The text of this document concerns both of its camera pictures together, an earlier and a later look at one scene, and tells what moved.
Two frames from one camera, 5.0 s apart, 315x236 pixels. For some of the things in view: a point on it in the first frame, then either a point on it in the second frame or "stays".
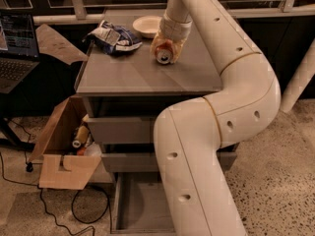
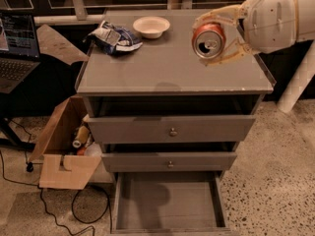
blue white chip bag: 109,37 stays
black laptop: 19,50 stays
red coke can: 164,52 to 209,39
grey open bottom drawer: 140,205 stays
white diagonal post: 300,81 stays
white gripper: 174,29 to 270,21
